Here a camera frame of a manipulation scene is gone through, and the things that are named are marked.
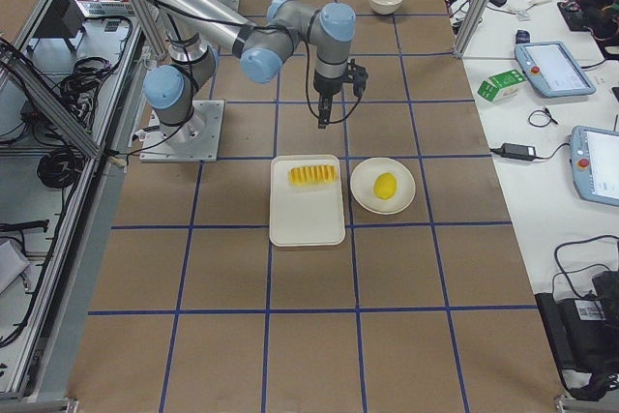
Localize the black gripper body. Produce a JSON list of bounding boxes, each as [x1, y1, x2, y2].
[[313, 59, 368, 101]]

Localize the sliced yellow bread loaf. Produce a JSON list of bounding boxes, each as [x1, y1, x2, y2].
[[288, 164, 338, 187]]

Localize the cream plate with lemon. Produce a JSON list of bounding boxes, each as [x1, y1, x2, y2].
[[350, 158, 416, 215]]

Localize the yellow lemon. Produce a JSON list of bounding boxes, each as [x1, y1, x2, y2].
[[373, 172, 398, 200]]

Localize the white rectangular tray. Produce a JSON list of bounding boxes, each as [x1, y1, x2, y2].
[[269, 155, 345, 247]]

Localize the green white carton box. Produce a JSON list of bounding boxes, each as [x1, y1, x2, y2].
[[477, 69, 526, 103]]

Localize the black power adapter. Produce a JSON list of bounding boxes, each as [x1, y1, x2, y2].
[[501, 143, 537, 162]]

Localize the upper teach pendant tablet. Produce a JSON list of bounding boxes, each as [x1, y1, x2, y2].
[[514, 42, 596, 98]]

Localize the teach pendant tablet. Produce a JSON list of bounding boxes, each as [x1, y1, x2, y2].
[[570, 126, 618, 206], [514, 42, 596, 98]]

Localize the lower teach pendant tablet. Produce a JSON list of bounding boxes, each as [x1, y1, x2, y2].
[[570, 126, 618, 206]]

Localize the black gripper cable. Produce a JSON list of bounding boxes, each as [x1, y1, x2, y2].
[[304, 35, 363, 127]]

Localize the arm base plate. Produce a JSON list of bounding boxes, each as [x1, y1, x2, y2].
[[138, 100, 225, 162]]

